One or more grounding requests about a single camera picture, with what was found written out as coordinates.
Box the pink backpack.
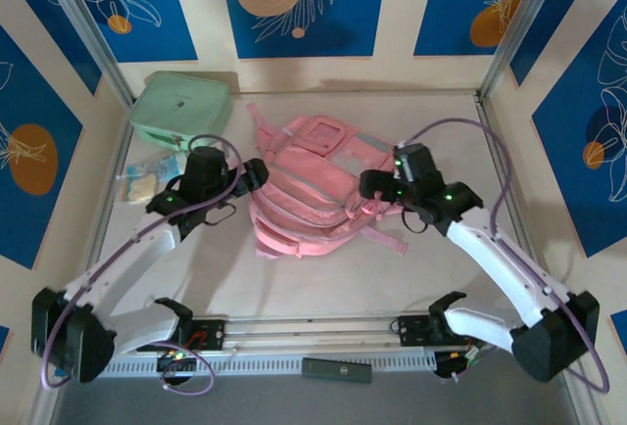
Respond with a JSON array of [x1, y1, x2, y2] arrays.
[[246, 104, 410, 260]]

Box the mint green storage case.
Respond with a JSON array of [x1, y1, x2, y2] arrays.
[[129, 71, 234, 155]]

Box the clear plastic supply bag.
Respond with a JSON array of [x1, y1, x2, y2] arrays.
[[117, 153, 190, 207]]

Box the dark green remote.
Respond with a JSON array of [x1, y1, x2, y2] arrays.
[[301, 356, 373, 386]]

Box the aluminium table side rail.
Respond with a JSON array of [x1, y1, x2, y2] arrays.
[[473, 93, 557, 309], [72, 101, 136, 319]]

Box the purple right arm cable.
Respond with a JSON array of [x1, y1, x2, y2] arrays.
[[399, 118, 611, 394]]

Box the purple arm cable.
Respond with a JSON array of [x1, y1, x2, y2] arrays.
[[399, 118, 611, 394], [40, 134, 245, 396]]

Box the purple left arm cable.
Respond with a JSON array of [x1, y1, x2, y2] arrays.
[[40, 134, 245, 396]]

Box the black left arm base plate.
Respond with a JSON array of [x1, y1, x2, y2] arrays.
[[166, 319, 227, 353]]

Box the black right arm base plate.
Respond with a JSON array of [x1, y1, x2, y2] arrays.
[[397, 314, 489, 348]]

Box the aluminium corner post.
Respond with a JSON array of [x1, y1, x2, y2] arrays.
[[36, 0, 136, 106], [477, 0, 572, 103]]

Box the aluminium frame rail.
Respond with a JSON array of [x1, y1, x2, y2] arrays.
[[41, 316, 582, 355]]

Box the slotted grey cable duct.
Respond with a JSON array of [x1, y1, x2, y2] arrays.
[[105, 351, 437, 378]]

